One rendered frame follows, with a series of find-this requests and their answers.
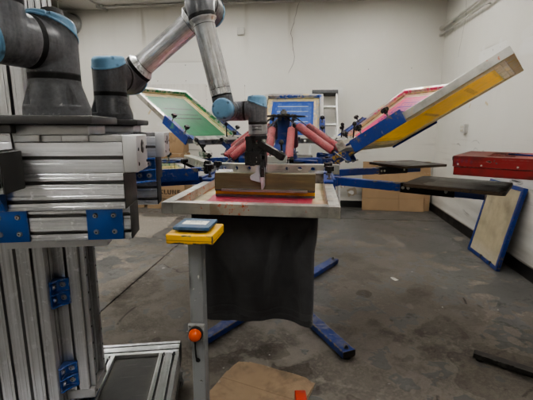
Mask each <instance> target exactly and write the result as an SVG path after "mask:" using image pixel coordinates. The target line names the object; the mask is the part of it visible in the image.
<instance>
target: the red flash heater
mask: <svg viewBox="0 0 533 400"><path fill-rule="evenodd" d="M509 153H511V154H524V155H533V153H522V152H479V151H470V152H464V153H462V154H458V155H455V156H453V164H452V166H453V167H454V171H453V175H468V176H481V177H492V178H503V179H525V180H533V156H512V155H509Z"/></svg>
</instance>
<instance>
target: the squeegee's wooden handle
mask: <svg viewBox="0 0 533 400"><path fill-rule="evenodd" d="M254 173H255V172H224V171H217V172H215V190H221V189H222V188H227V189H261V183H259V182H256V181H252V180H251V179H250V176H251V175H252V174H254ZM315 183H316V174H315V173H270V172H265V187H264V188H263V189H264V190H307V191H308V193H315Z"/></svg>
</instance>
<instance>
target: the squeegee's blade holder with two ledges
mask: <svg viewBox="0 0 533 400"><path fill-rule="evenodd" d="M221 191H234V192H267V193H301V194H307V193H308V191H307V190H261V189H227V188H222V189H221Z"/></svg>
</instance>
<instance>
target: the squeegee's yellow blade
mask: <svg viewBox="0 0 533 400"><path fill-rule="evenodd" d="M216 194H266V195H299V196H315V193H307V194H301V193H267V192H234V191H221V190H216Z"/></svg>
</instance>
